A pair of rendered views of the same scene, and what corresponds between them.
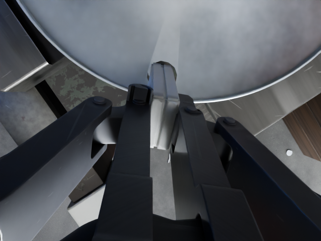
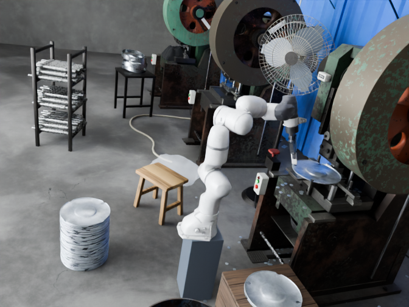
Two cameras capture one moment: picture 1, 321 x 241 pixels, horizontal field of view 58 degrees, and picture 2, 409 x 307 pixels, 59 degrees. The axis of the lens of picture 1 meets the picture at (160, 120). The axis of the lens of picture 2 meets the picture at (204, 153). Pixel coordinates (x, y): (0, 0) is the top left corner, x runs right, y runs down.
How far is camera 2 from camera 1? 2.21 m
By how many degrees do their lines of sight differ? 68
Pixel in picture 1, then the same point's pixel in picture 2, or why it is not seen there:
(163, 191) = not seen: hidden behind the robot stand
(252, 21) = (302, 171)
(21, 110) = (285, 172)
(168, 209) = not seen: hidden behind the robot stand
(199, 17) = (302, 168)
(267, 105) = (290, 170)
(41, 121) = (283, 173)
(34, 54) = not seen: hidden behind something
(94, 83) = (289, 179)
